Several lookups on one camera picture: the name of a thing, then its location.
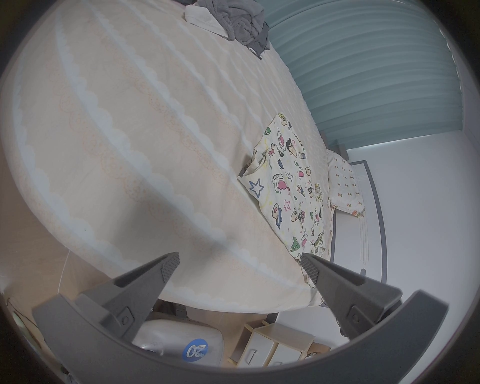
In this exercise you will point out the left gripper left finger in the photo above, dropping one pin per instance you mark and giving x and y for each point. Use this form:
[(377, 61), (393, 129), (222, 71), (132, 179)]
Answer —
[(127, 296)]

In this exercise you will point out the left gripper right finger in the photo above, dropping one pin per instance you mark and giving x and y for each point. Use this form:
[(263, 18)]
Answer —
[(348, 300)]

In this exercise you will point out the white printed pyjama top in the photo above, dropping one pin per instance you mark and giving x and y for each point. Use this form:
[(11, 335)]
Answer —
[(288, 180)]

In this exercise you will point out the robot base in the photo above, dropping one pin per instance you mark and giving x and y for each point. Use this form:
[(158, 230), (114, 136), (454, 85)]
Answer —
[(168, 337)]

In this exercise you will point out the bed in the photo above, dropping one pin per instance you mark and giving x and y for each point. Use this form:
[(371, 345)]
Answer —
[(112, 150)]

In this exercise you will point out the pile of clothes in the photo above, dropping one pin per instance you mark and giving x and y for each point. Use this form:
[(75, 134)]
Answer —
[(240, 18)]

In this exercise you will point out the pale wooden bedside table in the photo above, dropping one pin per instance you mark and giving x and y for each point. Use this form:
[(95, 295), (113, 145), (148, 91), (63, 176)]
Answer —
[(277, 337)]

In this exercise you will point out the white printed pillow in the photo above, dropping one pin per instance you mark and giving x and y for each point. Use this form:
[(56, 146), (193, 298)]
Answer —
[(347, 183)]

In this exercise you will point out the grey bedside table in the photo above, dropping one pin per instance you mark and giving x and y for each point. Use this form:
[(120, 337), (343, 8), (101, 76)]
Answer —
[(335, 148)]

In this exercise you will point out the blue-green curtain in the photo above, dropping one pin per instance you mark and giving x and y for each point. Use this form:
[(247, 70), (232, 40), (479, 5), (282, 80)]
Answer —
[(375, 75)]

